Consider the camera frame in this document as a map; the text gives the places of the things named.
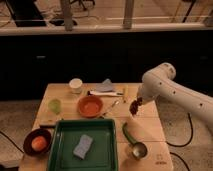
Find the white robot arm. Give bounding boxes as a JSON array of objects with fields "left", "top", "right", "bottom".
[{"left": 137, "top": 62, "right": 213, "bottom": 134}]

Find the red-orange bowl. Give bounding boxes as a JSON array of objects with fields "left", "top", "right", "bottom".
[{"left": 77, "top": 95, "right": 103, "bottom": 118}]

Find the dark brown bowl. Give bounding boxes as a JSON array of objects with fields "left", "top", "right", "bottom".
[{"left": 23, "top": 129, "right": 52, "bottom": 156}]

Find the yellow corn cob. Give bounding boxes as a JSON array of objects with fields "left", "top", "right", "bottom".
[{"left": 123, "top": 85, "right": 128, "bottom": 103}]

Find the grey-blue cloth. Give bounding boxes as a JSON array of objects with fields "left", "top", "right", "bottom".
[{"left": 96, "top": 79, "right": 114, "bottom": 92}]

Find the white cup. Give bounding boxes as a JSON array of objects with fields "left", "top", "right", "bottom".
[{"left": 69, "top": 78, "right": 83, "bottom": 94}]

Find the blue sponge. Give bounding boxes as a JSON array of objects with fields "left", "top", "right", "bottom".
[{"left": 73, "top": 134, "right": 93, "bottom": 159}]

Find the green plastic tray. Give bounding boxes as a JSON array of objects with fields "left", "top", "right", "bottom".
[{"left": 46, "top": 119, "right": 118, "bottom": 171}]

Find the green plastic cup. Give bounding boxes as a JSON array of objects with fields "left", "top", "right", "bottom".
[{"left": 48, "top": 99, "right": 61, "bottom": 115}]

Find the black marker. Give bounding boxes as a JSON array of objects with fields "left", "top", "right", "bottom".
[{"left": 40, "top": 125, "right": 55, "bottom": 129}]

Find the orange fruit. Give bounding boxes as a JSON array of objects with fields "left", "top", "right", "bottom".
[{"left": 31, "top": 136, "right": 47, "bottom": 151}]

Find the small wooden-handled utensil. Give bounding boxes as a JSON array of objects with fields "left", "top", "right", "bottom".
[{"left": 99, "top": 100, "right": 119, "bottom": 118}]

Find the black power cable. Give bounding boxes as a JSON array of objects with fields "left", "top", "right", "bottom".
[{"left": 165, "top": 113, "right": 195, "bottom": 148}]

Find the green-handled metal scoop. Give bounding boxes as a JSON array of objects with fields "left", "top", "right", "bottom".
[{"left": 122, "top": 123, "right": 148, "bottom": 160}]

